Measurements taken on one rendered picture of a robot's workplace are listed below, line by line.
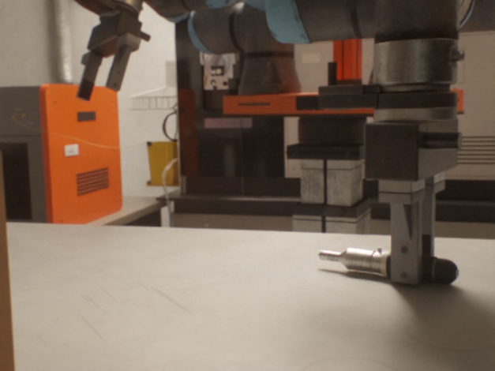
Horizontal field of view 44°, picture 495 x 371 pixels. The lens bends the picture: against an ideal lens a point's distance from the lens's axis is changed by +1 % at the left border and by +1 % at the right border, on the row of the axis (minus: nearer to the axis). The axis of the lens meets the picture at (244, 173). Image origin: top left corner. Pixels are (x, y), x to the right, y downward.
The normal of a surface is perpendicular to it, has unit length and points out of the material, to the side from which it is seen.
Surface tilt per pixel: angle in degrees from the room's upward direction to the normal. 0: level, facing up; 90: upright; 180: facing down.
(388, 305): 0
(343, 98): 90
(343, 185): 90
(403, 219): 120
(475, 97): 90
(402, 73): 91
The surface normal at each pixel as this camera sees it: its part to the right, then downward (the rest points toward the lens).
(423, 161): 0.84, 0.04
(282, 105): -0.69, 0.10
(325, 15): -0.39, 0.47
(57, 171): 0.96, 0.01
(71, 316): -0.02, -0.99
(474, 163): -0.26, 0.12
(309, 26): -0.32, 0.71
